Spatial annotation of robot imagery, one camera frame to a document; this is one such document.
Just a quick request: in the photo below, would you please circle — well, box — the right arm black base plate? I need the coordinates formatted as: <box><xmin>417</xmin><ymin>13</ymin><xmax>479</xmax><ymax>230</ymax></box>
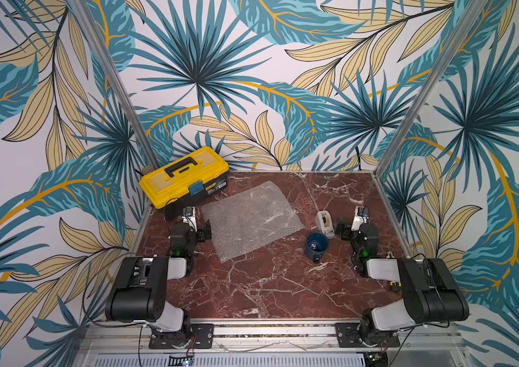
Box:
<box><xmin>334</xmin><ymin>322</ymin><xmax>400</xmax><ymax>348</ymax></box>

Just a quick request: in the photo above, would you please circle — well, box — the aluminium front frame rail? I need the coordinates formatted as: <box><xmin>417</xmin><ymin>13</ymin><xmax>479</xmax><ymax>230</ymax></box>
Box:
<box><xmin>73</xmin><ymin>318</ymin><xmax>471</xmax><ymax>366</ymax></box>

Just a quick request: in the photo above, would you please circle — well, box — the left aluminium corner post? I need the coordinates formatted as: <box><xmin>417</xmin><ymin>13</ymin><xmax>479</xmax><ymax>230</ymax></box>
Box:
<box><xmin>69</xmin><ymin>0</ymin><xmax>160</xmax><ymax>169</ymax></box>

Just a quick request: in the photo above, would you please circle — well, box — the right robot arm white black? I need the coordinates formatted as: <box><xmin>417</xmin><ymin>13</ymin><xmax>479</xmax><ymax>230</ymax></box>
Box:
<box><xmin>334</xmin><ymin>223</ymin><xmax>470</xmax><ymax>347</ymax></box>

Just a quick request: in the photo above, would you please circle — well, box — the yellow black toolbox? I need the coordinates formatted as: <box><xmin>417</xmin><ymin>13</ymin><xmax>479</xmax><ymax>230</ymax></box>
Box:
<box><xmin>139</xmin><ymin>147</ymin><xmax>230</xmax><ymax>221</ymax></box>

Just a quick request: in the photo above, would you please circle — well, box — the right aluminium corner post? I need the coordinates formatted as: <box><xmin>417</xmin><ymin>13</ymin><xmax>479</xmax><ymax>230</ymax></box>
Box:
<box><xmin>373</xmin><ymin>0</ymin><xmax>488</xmax><ymax>178</ymax></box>

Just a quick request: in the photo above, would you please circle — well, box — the dark blue mug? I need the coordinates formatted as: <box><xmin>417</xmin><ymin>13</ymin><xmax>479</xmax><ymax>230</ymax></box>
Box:
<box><xmin>304</xmin><ymin>232</ymin><xmax>329</xmax><ymax>264</ymax></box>

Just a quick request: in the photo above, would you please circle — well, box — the clear bubble wrap sheet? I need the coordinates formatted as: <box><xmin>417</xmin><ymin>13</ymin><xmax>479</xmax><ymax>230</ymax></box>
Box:
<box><xmin>201</xmin><ymin>181</ymin><xmax>304</xmax><ymax>263</ymax></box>

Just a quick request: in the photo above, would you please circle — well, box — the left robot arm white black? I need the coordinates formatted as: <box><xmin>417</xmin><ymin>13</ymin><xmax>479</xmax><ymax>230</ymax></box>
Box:
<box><xmin>104</xmin><ymin>222</ymin><xmax>212</xmax><ymax>349</ymax></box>

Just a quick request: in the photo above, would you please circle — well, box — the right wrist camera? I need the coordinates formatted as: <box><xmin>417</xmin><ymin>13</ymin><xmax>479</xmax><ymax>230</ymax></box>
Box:
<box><xmin>351</xmin><ymin>206</ymin><xmax>370</xmax><ymax>231</ymax></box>

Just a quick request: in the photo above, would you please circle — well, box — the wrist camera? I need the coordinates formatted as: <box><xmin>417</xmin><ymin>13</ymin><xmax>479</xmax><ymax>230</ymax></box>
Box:
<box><xmin>351</xmin><ymin>206</ymin><xmax>370</xmax><ymax>231</ymax></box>
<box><xmin>182</xmin><ymin>206</ymin><xmax>197</xmax><ymax>228</ymax></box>

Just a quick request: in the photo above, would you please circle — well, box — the aluminium corner post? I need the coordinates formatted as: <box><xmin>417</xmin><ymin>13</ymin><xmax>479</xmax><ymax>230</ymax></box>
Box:
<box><xmin>373</xmin><ymin>0</ymin><xmax>488</xmax><ymax>178</ymax></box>
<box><xmin>69</xmin><ymin>0</ymin><xmax>160</xmax><ymax>169</ymax></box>

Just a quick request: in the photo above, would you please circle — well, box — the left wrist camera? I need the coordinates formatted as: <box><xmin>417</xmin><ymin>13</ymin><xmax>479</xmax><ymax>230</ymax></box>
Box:
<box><xmin>182</xmin><ymin>206</ymin><xmax>197</xmax><ymax>228</ymax></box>

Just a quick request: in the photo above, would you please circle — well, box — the white tape dispenser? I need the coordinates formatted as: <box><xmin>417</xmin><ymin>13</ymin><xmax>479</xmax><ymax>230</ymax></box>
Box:
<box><xmin>315</xmin><ymin>210</ymin><xmax>335</xmax><ymax>239</ymax></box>

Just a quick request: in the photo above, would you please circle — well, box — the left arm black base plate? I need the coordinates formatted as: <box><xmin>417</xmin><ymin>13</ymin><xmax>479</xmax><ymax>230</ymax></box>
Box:
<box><xmin>149</xmin><ymin>324</ymin><xmax>215</xmax><ymax>350</ymax></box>

